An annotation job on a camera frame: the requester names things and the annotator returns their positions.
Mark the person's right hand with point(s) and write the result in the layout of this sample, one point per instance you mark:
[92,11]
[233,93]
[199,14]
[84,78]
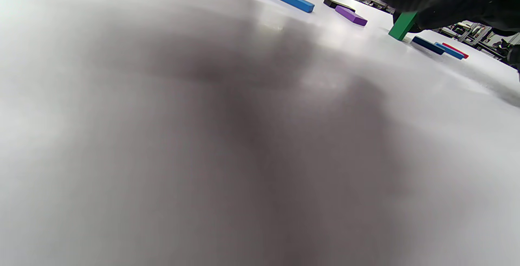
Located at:
[487,10]

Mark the green domino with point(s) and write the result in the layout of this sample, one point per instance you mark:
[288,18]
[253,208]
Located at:
[402,26]

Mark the red domino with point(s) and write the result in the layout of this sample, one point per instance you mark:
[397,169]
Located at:
[459,51]

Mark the purple domino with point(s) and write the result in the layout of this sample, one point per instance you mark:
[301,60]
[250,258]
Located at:
[351,16]

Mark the black domino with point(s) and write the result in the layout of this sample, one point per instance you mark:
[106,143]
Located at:
[337,4]

